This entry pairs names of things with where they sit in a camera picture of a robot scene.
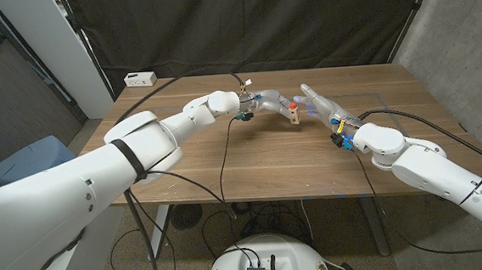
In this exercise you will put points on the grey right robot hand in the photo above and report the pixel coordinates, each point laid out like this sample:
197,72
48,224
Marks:
326,107

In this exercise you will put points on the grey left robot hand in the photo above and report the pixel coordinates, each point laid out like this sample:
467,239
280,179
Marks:
270,101

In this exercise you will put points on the red-headed wooden screw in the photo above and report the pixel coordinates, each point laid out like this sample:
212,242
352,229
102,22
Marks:
293,105

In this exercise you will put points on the small wooden block with holes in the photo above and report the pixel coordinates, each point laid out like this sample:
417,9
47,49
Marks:
294,115

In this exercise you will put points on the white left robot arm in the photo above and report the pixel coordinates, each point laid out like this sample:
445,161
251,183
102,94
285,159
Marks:
58,203

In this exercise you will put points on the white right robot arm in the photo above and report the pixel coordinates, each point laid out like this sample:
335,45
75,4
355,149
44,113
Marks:
430,168

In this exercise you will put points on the black backdrop curtain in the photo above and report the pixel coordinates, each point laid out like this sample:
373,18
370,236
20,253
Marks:
237,24

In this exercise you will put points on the grey table leg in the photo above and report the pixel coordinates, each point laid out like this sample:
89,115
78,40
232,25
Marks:
375,227

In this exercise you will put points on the white power strip box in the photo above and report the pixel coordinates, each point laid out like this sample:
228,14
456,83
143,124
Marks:
140,79

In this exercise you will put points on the round black floor fan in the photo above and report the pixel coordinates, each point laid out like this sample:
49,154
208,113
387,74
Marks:
186,216

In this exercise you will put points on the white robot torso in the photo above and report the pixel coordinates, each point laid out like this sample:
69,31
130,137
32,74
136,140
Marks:
292,255

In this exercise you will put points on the white table leg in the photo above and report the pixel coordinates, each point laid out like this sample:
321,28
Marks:
158,234

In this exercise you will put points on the white cabinet panel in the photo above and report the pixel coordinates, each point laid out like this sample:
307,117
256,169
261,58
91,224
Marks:
60,49

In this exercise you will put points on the blue plastic bin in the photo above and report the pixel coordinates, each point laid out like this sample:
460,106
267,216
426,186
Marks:
30,164

